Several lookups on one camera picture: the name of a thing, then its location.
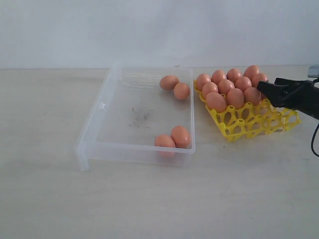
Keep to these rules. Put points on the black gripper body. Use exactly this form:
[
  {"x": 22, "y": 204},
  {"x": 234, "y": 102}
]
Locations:
[{"x": 304, "y": 97}]

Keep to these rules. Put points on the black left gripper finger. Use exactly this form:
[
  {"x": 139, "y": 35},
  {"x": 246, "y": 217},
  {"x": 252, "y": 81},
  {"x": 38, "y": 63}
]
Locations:
[{"x": 282, "y": 81}]

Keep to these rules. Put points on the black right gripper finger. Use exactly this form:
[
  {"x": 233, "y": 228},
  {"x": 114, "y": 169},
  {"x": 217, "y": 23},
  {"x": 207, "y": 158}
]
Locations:
[{"x": 274, "y": 93}]

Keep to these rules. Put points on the brown egg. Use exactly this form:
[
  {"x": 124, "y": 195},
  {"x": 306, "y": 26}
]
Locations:
[
  {"x": 233, "y": 74},
  {"x": 263, "y": 96},
  {"x": 251, "y": 71},
  {"x": 235, "y": 97},
  {"x": 218, "y": 76},
  {"x": 252, "y": 95},
  {"x": 242, "y": 83},
  {"x": 181, "y": 91},
  {"x": 260, "y": 77},
  {"x": 168, "y": 82},
  {"x": 208, "y": 88},
  {"x": 180, "y": 136},
  {"x": 201, "y": 80},
  {"x": 224, "y": 86},
  {"x": 216, "y": 101}
]

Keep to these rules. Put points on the yellow plastic egg tray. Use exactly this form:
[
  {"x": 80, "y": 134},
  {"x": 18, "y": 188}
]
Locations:
[{"x": 251, "y": 120}]

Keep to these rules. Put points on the clear plastic bin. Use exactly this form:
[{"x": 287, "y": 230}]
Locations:
[{"x": 130, "y": 111}]

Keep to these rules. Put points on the brown egg frontmost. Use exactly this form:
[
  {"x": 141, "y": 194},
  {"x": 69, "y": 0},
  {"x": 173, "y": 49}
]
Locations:
[{"x": 165, "y": 140}]

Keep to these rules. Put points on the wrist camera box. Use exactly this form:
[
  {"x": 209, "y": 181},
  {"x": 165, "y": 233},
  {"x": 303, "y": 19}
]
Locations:
[{"x": 313, "y": 71}]

